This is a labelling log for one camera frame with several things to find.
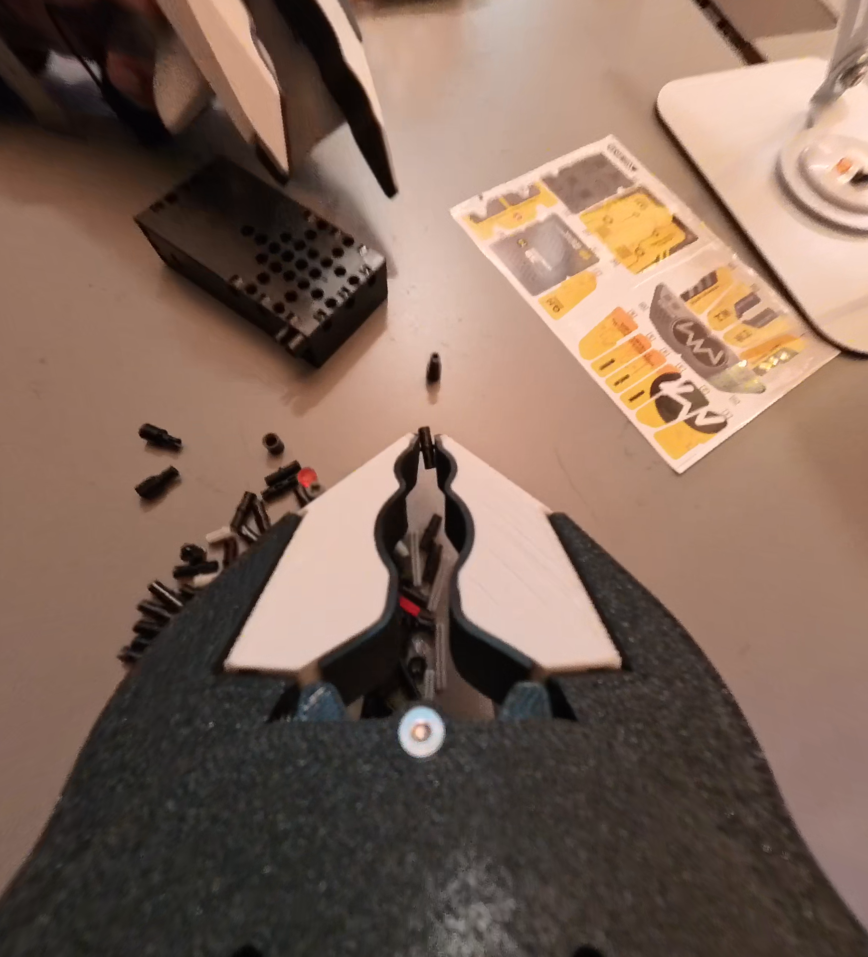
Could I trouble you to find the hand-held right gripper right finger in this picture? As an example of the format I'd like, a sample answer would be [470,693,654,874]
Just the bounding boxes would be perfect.
[432,434,623,687]

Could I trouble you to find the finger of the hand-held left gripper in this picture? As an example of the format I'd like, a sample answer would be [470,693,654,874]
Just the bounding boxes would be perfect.
[157,0,293,184]
[277,0,399,199]

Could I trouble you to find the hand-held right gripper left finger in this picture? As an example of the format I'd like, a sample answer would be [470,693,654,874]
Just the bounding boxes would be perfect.
[224,432,421,677]

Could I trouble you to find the pile of black bolts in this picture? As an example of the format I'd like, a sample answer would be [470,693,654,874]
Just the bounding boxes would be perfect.
[118,422,453,696]

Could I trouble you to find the black perforated plastic block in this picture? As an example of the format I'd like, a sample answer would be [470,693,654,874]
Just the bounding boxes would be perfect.
[133,156,390,369]

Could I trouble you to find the yellow grey sticker sheet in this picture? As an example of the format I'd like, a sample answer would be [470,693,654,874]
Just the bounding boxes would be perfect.
[450,135,840,474]

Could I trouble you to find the white lamp base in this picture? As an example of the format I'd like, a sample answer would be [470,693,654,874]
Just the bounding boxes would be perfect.
[656,0,868,356]

